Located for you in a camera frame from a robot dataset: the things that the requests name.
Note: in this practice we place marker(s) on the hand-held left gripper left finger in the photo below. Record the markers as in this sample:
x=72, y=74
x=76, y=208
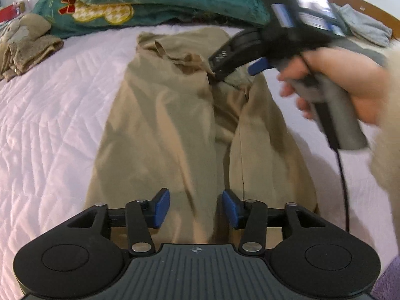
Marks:
x=162, y=207

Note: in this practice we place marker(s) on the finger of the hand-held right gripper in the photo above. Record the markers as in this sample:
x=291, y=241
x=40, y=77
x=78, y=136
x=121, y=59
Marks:
x=259, y=66
x=223, y=62

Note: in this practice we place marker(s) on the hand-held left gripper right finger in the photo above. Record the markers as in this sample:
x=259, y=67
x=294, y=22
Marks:
x=231, y=209

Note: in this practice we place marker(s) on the khaki t-shirt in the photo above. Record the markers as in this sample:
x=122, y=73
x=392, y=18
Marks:
x=162, y=131

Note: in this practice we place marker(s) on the person's right forearm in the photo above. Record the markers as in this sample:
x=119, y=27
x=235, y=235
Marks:
x=390, y=131

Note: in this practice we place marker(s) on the person's right hand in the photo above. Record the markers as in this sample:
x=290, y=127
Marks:
x=353, y=81

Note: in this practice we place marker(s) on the light grey fleece blanket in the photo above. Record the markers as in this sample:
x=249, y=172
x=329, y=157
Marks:
x=365, y=25

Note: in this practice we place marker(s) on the wooden headboard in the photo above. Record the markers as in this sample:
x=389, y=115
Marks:
x=375, y=11

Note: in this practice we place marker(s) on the pink quilted bed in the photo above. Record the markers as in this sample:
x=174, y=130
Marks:
x=47, y=115

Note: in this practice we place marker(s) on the purple fuzzy garment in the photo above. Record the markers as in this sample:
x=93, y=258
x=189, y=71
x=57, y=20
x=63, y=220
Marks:
x=389, y=281

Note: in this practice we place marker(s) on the brown plush blanket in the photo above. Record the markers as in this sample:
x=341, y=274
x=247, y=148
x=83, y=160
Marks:
x=28, y=50

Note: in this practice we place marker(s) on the red box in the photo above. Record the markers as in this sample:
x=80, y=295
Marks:
x=9, y=12

